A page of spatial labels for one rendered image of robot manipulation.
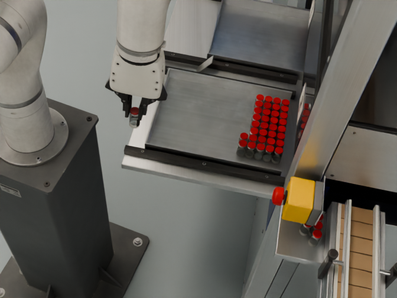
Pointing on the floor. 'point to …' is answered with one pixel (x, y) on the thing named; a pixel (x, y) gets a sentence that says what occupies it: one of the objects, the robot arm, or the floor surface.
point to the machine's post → (329, 115)
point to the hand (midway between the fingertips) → (134, 107)
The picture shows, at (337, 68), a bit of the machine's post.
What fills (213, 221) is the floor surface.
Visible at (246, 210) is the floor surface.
